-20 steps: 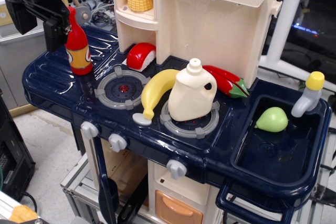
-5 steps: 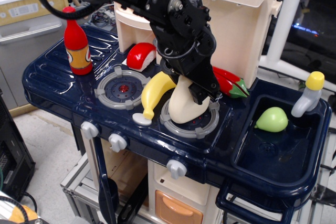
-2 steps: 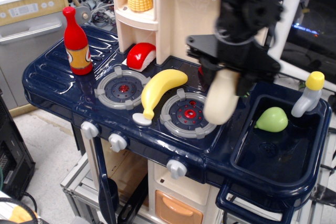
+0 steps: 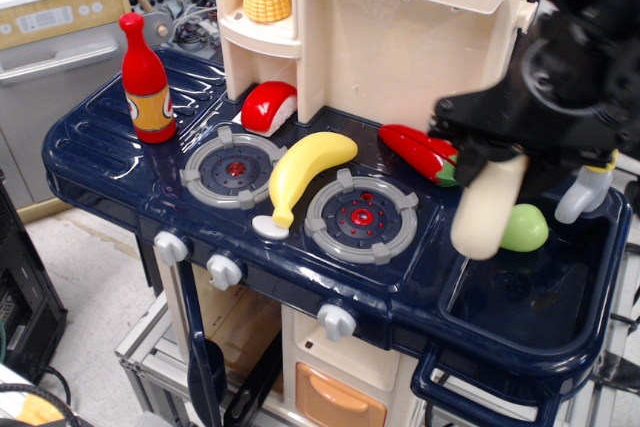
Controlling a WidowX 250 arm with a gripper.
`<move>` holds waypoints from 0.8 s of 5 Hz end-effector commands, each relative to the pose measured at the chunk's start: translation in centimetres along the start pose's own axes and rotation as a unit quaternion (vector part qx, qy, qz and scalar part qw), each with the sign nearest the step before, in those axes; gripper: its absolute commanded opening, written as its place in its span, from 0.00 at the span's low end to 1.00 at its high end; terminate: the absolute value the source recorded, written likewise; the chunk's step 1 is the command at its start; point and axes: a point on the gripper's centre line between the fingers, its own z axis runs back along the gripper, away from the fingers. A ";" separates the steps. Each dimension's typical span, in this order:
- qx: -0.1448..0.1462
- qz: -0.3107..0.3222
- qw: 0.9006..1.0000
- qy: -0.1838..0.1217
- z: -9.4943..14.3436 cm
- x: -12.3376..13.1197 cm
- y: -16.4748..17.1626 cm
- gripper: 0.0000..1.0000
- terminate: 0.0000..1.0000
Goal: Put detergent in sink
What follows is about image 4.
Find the grey stove burner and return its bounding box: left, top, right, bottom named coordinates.
left=304, top=169, right=419, bottom=265
left=180, top=126, right=287, bottom=210

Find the orange toy drawer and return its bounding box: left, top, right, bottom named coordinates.
left=296, top=363, right=387, bottom=427

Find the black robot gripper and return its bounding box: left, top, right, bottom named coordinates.
left=432, top=1, right=639, bottom=204

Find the navy toy kitchen countertop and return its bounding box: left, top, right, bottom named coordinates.
left=43, top=49, right=632, bottom=426

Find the green toy pear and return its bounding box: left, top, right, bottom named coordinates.
left=500, top=204, right=549, bottom=253

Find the grey right stove burner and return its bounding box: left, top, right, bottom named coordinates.
left=304, top=169, right=419, bottom=265

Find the cream toy kitchen cabinet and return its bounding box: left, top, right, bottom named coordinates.
left=217, top=0, right=536, bottom=130

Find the aluminium extrusion frame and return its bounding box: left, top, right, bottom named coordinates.
left=115, top=294, right=199, bottom=426

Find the grey left stove knob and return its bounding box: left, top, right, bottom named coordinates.
left=154, top=231, right=189, bottom=265

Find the red toy chili pepper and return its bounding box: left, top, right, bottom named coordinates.
left=378, top=124, right=458, bottom=187

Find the red toy ketchup bottle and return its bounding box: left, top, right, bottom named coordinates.
left=119, top=12, right=177, bottom=144

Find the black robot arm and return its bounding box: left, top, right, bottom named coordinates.
left=430, top=0, right=639, bottom=196

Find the grey left stove burner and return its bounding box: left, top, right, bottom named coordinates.
left=180, top=126, right=287, bottom=210

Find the red white toy sushi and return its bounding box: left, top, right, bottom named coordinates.
left=241, top=81, right=298, bottom=137

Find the grey toy dishwasher unit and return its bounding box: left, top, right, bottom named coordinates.
left=1, top=0, right=130, bottom=208

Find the navy toy oven door handle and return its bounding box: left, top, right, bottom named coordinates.
left=177, top=260, right=225, bottom=427

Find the grey middle stove knob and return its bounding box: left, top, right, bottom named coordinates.
left=206, top=254, right=243, bottom=291

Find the small grey round button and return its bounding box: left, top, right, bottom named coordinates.
left=251, top=215, right=289, bottom=240

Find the grey stove knob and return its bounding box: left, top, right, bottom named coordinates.
left=206, top=254, right=243, bottom=291
left=154, top=231, right=189, bottom=265
left=317, top=303, right=357, bottom=342

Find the yellow toy banana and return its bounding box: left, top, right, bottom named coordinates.
left=269, top=132, right=358, bottom=229

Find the grey toy faucet yellow cap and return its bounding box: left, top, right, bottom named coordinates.
left=555, top=150, right=619, bottom=224

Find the grey right stove knob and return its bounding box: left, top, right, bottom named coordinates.
left=317, top=303, right=357, bottom=342

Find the cream toy detergent jug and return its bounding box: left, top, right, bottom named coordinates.
left=450, top=155, right=529, bottom=261

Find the yellow sponge object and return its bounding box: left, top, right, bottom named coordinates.
left=17, top=393, right=65, bottom=426

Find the black computer case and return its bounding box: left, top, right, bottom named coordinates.
left=1, top=189, right=67, bottom=383

